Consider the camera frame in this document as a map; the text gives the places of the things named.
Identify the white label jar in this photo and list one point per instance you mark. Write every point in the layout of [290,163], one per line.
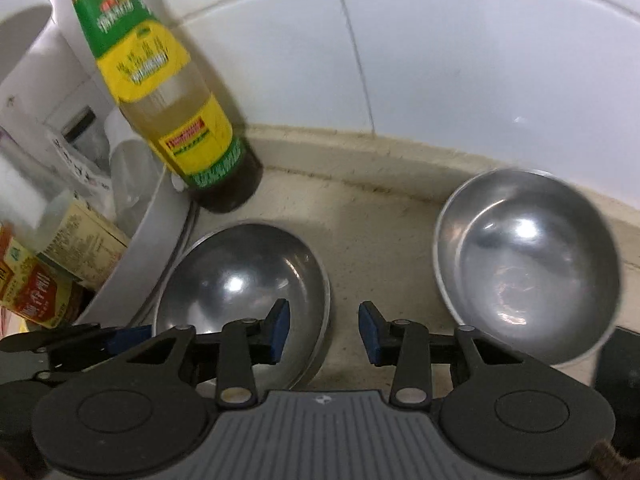
[75,140]

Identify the white two-tier condiment rack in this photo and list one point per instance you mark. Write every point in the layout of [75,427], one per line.
[145,240]

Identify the black stove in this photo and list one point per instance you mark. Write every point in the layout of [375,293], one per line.
[620,385]

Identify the gold cap purple label bottle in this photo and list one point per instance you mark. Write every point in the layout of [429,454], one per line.
[75,240]

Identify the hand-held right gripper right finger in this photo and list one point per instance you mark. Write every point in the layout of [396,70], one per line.
[370,332]

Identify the small steel bowl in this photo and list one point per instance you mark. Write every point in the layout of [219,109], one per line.
[530,270]

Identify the green yellow label bottle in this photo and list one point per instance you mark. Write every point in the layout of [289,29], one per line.
[165,85]

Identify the large steel bowl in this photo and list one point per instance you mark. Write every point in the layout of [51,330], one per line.
[235,280]

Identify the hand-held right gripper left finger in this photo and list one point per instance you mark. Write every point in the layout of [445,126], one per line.
[277,332]

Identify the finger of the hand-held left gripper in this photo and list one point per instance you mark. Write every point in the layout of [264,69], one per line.
[125,340]

